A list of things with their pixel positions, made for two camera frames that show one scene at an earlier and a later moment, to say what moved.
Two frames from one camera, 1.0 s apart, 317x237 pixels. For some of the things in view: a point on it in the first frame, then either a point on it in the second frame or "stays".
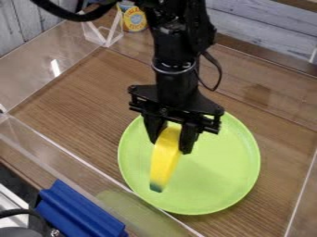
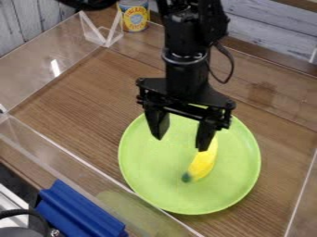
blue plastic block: x=73 y=215 stays
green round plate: x=214 y=176 stays
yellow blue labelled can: x=134 y=19 stays
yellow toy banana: x=164 y=156 → x=202 y=163
